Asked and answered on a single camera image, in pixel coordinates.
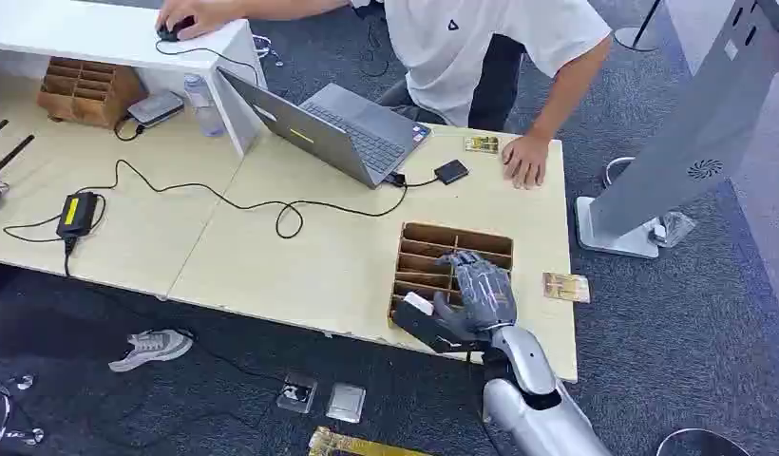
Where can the person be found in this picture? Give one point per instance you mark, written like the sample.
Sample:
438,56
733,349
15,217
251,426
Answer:
465,56

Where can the black antenna device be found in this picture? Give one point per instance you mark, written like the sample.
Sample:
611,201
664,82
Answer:
2,167

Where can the floor socket plate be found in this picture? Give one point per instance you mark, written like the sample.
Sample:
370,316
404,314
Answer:
346,403
297,393

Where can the round chair base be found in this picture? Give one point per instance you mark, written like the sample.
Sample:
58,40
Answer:
701,444

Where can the grey sneaker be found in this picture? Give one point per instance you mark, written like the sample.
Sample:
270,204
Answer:
151,349

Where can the black computer mouse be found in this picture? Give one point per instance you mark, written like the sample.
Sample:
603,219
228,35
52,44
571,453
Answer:
174,30

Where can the person's right hand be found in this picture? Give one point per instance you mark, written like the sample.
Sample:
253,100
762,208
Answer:
197,16

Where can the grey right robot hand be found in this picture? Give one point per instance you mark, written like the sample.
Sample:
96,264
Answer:
487,296

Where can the small black external drive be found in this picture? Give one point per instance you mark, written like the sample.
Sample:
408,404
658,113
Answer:
451,172

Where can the grey laptop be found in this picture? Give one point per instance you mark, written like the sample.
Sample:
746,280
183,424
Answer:
345,135

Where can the grey kiosk stand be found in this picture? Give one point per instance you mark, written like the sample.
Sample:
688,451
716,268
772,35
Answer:
691,132

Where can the yellow printed sheet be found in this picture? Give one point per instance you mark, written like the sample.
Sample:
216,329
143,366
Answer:
358,445

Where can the flat grey device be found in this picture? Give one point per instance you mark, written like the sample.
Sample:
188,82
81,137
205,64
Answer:
155,108

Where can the clear plastic piece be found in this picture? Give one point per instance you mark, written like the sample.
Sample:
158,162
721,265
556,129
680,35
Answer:
674,228

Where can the clear water bottle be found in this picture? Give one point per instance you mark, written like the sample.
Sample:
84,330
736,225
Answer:
204,107

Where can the wooden card box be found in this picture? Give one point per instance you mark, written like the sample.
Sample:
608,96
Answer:
427,252
90,91

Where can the black power adapter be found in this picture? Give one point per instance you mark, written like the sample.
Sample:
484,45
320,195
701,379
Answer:
77,215

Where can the chrome chair base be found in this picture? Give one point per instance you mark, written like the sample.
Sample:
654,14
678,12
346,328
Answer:
5,409

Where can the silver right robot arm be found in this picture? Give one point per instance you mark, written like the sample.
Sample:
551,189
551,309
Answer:
540,409

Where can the person's left hand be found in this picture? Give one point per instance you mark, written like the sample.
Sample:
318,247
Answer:
525,160

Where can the printed card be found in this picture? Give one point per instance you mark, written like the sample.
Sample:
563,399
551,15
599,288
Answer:
566,287
482,145

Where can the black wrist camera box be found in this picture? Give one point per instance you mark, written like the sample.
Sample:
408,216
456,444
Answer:
421,324

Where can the white desk riser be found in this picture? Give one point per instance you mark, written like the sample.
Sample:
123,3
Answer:
112,44

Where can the round stand base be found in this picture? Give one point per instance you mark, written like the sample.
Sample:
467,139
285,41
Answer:
638,34

